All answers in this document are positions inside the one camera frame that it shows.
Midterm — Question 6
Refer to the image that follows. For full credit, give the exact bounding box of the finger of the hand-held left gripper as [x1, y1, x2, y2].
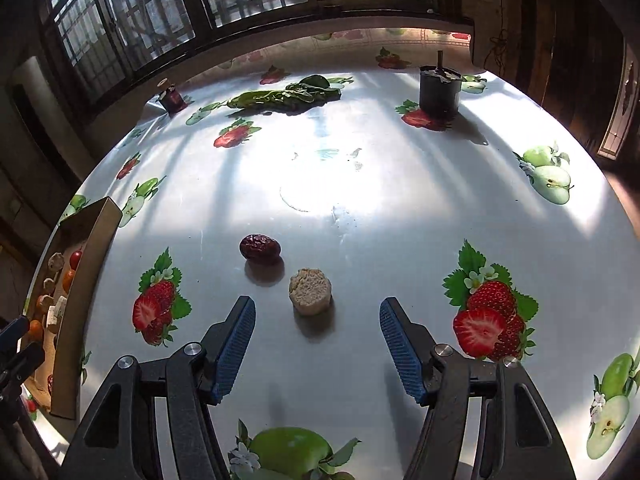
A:
[0, 316, 30, 348]
[0, 342, 46, 391]

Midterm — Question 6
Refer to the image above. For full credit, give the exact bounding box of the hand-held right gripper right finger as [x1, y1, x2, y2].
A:
[379, 297, 578, 480]

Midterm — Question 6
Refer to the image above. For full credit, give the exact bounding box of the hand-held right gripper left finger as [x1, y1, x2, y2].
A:
[57, 295, 257, 480]

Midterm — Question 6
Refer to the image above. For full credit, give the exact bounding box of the brown cardboard box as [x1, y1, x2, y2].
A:
[22, 197, 123, 420]

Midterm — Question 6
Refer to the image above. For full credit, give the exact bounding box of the fruit-printed tablecloth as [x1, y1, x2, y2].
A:
[22, 27, 640, 480]

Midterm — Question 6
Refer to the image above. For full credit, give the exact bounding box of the white standing air conditioner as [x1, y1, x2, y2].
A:
[10, 55, 98, 186]

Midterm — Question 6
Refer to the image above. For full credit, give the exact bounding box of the dark red jar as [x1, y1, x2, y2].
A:
[157, 79, 183, 112]

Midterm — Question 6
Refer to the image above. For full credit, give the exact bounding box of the green leafy vegetable bunch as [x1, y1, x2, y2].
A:
[226, 74, 343, 112]

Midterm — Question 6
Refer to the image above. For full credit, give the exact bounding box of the black cup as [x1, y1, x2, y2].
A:
[419, 51, 462, 117]

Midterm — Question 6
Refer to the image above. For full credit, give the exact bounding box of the glass-panelled door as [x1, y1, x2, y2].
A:
[597, 45, 640, 161]

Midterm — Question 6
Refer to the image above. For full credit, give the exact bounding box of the barred window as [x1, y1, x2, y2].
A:
[40, 0, 451, 106]

